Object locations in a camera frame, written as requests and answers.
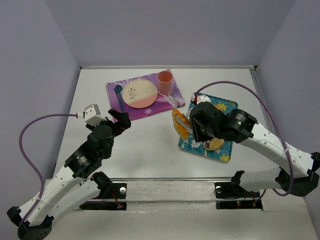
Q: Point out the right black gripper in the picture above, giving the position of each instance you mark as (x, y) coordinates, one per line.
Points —
(198, 128)

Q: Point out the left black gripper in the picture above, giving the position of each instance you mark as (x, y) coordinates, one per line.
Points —
(119, 121)

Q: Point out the metal tongs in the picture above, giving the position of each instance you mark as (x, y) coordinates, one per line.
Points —
(183, 122)

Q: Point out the orange croissant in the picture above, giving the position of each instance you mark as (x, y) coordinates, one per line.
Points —
(178, 125)

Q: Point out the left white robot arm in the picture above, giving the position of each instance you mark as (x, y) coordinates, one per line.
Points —
(77, 181)

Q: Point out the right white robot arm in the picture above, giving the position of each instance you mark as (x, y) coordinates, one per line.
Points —
(296, 170)

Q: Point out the glazed donut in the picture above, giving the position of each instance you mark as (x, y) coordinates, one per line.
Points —
(220, 107)

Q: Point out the light round bun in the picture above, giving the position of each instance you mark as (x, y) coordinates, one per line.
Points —
(214, 144)

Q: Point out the cream and pink plate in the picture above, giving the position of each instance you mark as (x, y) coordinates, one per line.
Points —
(139, 94)

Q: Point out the blue plastic spoon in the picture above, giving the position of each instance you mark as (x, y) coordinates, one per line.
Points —
(118, 90)

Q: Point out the teal floral tray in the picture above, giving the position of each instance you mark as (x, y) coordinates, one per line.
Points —
(224, 153)

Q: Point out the purple floral placemat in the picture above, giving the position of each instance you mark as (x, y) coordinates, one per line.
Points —
(160, 105)

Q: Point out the pink plastic cup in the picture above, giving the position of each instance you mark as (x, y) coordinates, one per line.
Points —
(165, 79)

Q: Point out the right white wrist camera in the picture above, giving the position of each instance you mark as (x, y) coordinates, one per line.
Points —
(197, 99)

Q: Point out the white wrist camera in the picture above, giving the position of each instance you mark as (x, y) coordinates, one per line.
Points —
(92, 115)
(197, 99)

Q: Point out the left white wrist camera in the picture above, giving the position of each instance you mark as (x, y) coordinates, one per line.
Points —
(92, 115)

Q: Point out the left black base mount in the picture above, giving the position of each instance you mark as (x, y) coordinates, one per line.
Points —
(105, 197)

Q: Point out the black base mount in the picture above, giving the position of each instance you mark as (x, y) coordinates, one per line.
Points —
(231, 196)
(105, 197)

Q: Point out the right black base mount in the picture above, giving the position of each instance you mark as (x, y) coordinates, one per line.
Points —
(231, 196)

